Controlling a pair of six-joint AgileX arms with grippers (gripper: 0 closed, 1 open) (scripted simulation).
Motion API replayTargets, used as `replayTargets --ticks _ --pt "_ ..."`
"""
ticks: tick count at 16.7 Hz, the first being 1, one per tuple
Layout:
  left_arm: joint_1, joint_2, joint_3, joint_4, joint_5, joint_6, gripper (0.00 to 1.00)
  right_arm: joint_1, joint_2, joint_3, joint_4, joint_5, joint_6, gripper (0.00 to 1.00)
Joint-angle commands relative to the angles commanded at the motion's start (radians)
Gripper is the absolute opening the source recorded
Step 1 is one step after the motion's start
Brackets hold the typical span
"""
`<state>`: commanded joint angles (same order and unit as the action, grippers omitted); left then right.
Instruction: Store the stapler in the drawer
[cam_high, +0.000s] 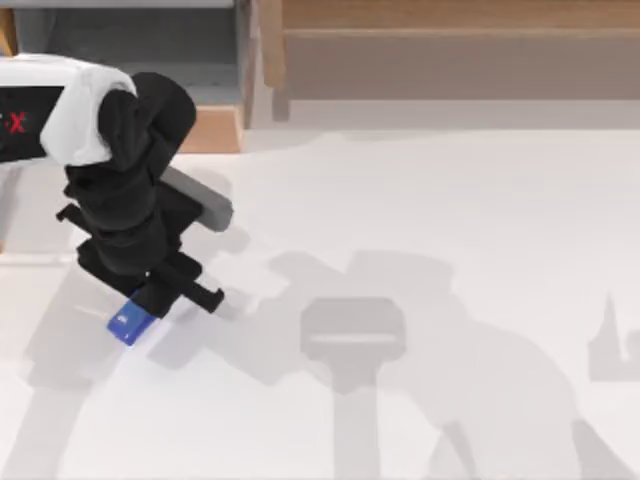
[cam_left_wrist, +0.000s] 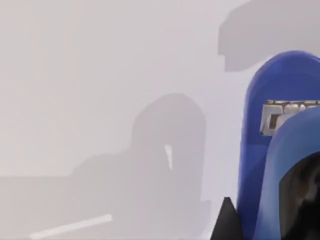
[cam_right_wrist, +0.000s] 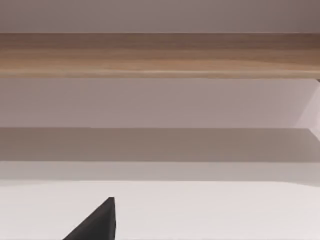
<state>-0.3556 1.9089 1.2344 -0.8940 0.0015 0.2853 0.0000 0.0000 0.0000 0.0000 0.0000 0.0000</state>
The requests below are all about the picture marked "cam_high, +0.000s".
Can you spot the small blue stapler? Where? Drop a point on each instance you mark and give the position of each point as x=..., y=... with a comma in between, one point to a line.
x=126, y=325

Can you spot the pale grey rounded box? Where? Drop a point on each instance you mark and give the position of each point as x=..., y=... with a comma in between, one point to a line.
x=210, y=202

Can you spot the pale wooden cabinet base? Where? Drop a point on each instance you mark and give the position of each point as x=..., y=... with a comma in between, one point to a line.
x=215, y=127

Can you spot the grey cabinet with dark inside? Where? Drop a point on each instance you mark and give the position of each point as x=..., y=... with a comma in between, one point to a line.
x=150, y=45

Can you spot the wooden open shelf unit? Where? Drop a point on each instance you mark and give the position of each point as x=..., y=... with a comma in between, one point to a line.
x=450, y=60

